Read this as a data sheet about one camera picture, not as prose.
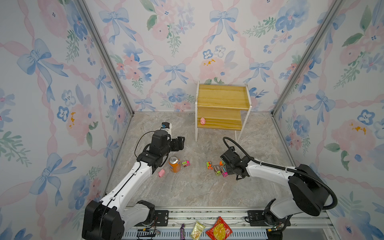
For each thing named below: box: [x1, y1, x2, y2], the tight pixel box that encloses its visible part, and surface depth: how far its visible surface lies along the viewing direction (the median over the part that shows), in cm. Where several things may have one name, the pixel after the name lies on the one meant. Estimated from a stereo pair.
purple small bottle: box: [180, 223, 185, 240], surface depth 72 cm
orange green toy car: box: [206, 161, 214, 170], surface depth 92 cm
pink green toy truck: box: [182, 160, 191, 168], surface depth 92 cm
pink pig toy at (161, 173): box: [158, 169, 165, 178], surface depth 89 cm
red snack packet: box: [205, 216, 233, 240], surface depth 71 cm
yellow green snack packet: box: [190, 220, 206, 240], surface depth 71 cm
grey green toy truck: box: [213, 165, 222, 176], surface depth 90 cm
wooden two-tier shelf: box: [195, 80, 252, 142], surface depth 87 cm
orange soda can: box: [168, 155, 181, 173], surface depth 85 cm
